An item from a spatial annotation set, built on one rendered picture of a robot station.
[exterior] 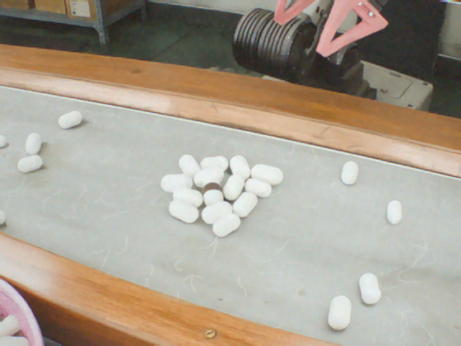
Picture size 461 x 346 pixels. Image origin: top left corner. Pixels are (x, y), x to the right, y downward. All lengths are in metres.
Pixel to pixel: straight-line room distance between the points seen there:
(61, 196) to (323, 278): 0.33
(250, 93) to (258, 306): 0.35
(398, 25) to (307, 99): 1.88
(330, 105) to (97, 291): 0.42
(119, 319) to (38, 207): 0.22
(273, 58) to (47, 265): 0.57
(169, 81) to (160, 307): 0.42
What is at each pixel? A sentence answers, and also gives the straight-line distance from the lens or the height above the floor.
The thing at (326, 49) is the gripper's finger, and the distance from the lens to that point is 0.53.
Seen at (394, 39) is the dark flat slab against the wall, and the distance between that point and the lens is 2.60.
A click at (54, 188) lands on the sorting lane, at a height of 0.74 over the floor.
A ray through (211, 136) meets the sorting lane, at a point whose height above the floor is 0.74.
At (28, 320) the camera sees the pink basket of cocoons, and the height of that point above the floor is 0.76.
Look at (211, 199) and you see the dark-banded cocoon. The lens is 0.55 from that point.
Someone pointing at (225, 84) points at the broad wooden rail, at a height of 0.76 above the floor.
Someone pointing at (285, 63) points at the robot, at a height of 0.73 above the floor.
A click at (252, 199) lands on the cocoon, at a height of 0.76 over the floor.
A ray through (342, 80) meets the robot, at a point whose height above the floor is 0.58.
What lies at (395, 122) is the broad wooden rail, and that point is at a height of 0.76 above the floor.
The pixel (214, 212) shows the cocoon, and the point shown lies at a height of 0.76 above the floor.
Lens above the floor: 1.13
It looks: 39 degrees down
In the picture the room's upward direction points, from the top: 1 degrees counter-clockwise
